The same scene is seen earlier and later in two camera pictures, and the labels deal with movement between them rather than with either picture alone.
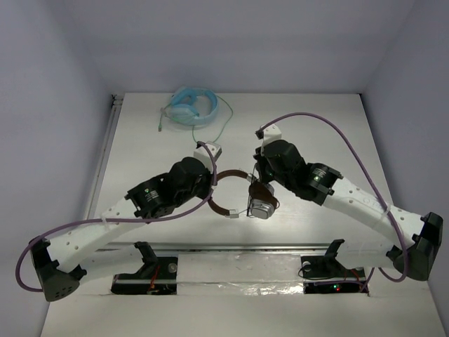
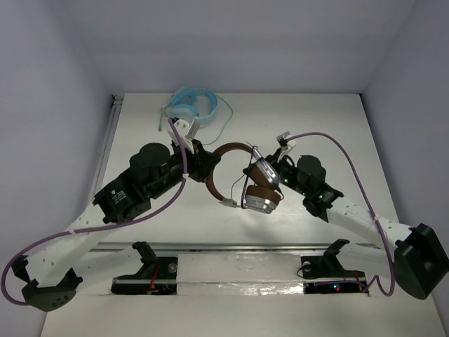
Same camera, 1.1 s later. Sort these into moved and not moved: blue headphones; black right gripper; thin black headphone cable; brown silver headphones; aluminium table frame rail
Moved: brown silver headphones; black right gripper; thin black headphone cable
Not moved: aluminium table frame rail; blue headphones
